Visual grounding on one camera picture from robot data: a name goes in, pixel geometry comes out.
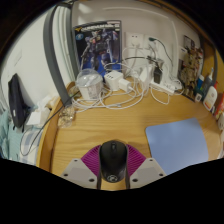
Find small white charger plug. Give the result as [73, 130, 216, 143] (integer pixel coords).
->
[118, 78, 134, 93]

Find black power adapter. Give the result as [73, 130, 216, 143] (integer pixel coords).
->
[153, 66, 164, 84]

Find light blue mouse pad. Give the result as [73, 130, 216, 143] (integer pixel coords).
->
[144, 117, 210, 176]

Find dark nozzle-top bottle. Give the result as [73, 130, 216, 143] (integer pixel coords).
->
[201, 67, 215, 101]

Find plaid bedding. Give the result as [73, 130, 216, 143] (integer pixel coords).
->
[0, 109, 41, 164]

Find black computer mouse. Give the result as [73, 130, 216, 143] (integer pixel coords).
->
[98, 139, 129, 184]

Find white wall socket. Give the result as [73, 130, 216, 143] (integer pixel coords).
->
[143, 34, 159, 51]
[124, 32, 145, 49]

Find blue bottle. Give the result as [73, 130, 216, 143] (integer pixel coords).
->
[194, 73, 205, 98]

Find clear plastic lidded cup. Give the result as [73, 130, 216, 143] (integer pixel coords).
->
[75, 68, 104, 100]

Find dark blue robot kit box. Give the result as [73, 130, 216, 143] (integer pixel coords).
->
[73, 19, 123, 76]

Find large white power adapter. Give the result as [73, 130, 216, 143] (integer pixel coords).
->
[138, 64, 154, 88]

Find white pump lotion bottle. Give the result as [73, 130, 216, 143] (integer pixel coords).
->
[202, 81, 219, 113]

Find thin black cable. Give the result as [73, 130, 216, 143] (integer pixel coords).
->
[19, 89, 81, 158]

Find white mug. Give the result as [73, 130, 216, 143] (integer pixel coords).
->
[217, 113, 224, 131]

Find black hanging bag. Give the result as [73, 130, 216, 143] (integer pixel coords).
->
[7, 73, 29, 129]

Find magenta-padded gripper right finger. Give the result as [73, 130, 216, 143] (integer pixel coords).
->
[125, 144, 167, 190]

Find black cable with plug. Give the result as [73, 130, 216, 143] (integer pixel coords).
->
[148, 37, 174, 68]

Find tan robot figure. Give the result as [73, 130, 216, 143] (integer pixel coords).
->
[181, 49, 202, 98]

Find white power strip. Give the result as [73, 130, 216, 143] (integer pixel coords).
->
[149, 81, 176, 95]

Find clear snack bag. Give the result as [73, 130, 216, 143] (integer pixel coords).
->
[57, 105, 76, 129]

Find white multi-port charger block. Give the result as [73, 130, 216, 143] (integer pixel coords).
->
[103, 70, 124, 92]

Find tangled white cables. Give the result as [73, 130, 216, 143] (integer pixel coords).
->
[71, 46, 184, 111]

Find white tissue box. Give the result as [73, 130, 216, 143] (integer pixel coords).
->
[25, 94, 56, 128]

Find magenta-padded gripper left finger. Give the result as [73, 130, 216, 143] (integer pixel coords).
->
[60, 144, 103, 191]

